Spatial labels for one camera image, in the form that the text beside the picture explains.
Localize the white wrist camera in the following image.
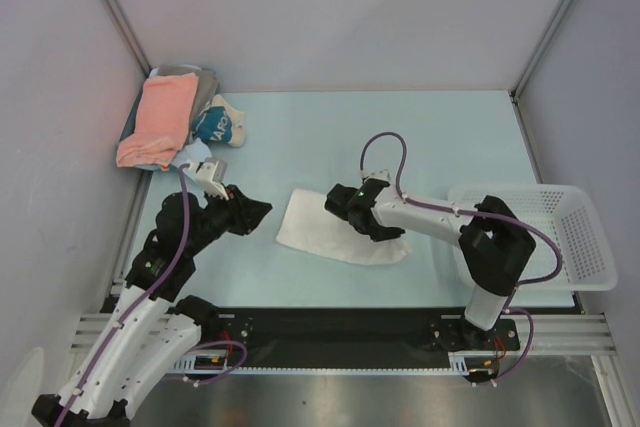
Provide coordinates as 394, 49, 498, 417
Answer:
361, 169, 392, 184
188, 158, 228, 199

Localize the white towel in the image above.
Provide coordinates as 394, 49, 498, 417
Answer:
276, 189, 411, 266

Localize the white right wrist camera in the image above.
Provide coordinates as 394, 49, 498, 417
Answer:
361, 169, 392, 184

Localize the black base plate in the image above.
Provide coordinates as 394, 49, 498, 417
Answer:
218, 307, 523, 356

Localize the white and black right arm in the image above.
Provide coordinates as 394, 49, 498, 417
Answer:
324, 179, 536, 350

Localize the light blue towel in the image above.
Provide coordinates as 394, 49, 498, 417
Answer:
135, 139, 211, 171

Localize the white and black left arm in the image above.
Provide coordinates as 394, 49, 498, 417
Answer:
32, 185, 272, 426

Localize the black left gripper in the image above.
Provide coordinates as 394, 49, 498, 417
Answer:
185, 182, 272, 255

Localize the grey towel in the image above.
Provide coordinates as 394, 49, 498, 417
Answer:
156, 64, 220, 126

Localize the teal and beige towel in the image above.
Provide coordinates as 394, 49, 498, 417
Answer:
191, 94, 246, 148

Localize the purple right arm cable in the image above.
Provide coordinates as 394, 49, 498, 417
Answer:
360, 132, 564, 388

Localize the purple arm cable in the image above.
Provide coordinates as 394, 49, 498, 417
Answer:
52, 161, 249, 427
360, 132, 564, 388

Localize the aluminium frame rail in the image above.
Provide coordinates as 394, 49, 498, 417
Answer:
70, 313, 617, 356

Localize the pink towel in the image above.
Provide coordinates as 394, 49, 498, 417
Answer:
116, 73, 199, 168

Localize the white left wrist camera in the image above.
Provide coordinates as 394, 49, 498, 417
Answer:
188, 158, 228, 199

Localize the white perforated plastic basket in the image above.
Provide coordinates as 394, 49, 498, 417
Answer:
448, 183, 618, 292

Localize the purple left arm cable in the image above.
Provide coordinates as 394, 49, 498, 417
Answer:
52, 161, 249, 427

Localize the white slotted cable duct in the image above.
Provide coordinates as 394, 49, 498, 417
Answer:
168, 347, 496, 376

